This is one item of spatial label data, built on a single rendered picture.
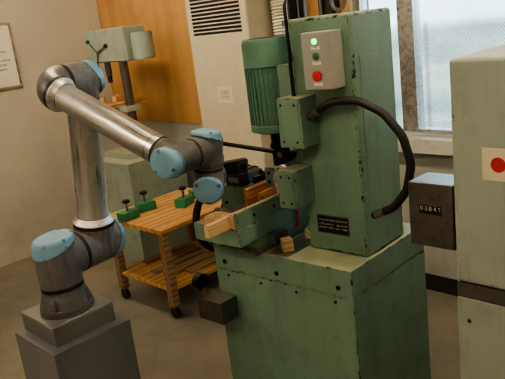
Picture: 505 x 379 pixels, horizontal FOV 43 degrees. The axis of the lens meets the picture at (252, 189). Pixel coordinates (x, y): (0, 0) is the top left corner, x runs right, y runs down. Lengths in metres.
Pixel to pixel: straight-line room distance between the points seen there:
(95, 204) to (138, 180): 2.02
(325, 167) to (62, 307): 1.02
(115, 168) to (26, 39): 1.23
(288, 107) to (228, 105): 1.96
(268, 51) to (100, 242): 0.91
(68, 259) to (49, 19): 3.09
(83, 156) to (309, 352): 1.00
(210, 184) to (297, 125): 0.31
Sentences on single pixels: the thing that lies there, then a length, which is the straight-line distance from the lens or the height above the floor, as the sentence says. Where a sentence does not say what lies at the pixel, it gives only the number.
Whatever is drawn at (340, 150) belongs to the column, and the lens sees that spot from 1.90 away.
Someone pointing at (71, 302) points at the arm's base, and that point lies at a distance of 2.31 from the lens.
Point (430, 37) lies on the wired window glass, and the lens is 3.35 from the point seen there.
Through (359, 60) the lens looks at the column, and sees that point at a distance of 1.84.
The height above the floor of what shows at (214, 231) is 0.91.
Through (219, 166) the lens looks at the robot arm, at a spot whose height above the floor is 1.13.
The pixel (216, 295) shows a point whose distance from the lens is 2.25.
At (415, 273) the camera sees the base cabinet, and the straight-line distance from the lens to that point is 2.22.
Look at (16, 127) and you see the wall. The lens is 4.96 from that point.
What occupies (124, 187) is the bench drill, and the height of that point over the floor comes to 0.54.
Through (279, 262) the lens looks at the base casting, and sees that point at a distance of 2.04.
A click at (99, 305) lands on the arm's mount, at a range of 2.35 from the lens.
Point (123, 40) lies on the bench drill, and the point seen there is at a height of 1.49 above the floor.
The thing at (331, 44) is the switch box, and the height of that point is 1.44.
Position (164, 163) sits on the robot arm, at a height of 1.19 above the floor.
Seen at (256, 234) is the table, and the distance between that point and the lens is 2.07.
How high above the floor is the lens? 1.54
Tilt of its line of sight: 15 degrees down
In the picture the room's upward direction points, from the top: 7 degrees counter-clockwise
